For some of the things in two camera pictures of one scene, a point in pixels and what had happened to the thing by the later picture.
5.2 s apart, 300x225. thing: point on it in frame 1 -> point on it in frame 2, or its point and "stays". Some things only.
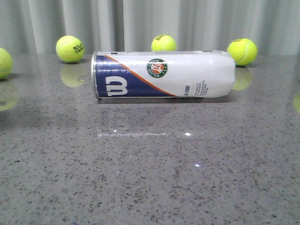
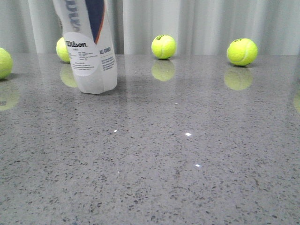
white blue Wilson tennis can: x=169 y=73 -> x=88 y=28
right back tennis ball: x=243 y=51 stays
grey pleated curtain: x=34 y=27 stays
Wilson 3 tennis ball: x=6 y=63 stays
